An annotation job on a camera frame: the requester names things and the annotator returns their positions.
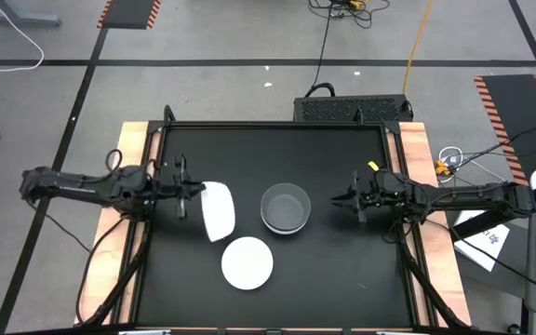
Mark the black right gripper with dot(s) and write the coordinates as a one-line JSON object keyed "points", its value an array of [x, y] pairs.
{"points": [[370, 195]]}

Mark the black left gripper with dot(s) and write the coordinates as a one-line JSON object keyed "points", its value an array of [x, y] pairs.
{"points": [[172, 188]]}

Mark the dark grey bowl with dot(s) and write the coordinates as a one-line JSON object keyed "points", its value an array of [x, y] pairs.
{"points": [[285, 209]]}

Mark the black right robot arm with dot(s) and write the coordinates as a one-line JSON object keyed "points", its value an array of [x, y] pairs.
{"points": [[473, 197]]}

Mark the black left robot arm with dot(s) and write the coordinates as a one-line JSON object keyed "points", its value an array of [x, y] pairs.
{"points": [[82, 188]]}

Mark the black computer case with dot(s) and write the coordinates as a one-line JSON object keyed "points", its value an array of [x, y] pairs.
{"points": [[352, 109]]}

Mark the yellow connector plug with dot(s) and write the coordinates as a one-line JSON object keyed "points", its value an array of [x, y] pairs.
{"points": [[442, 168]]}

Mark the black table mat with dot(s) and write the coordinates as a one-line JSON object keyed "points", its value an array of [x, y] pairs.
{"points": [[296, 302]]}

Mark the white paper sheet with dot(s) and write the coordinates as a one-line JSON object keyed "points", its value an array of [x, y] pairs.
{"points": [[486, 246]]}

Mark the black hazard-striped floor mat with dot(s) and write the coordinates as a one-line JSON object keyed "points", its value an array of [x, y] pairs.
{"points": [[514, 121], [128, 13]]}

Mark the grey table foot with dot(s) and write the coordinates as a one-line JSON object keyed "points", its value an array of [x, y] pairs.
{"points": [[21, 19]]}

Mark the black table frame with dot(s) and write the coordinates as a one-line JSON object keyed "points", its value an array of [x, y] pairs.
{"points": [[272, 124]]}

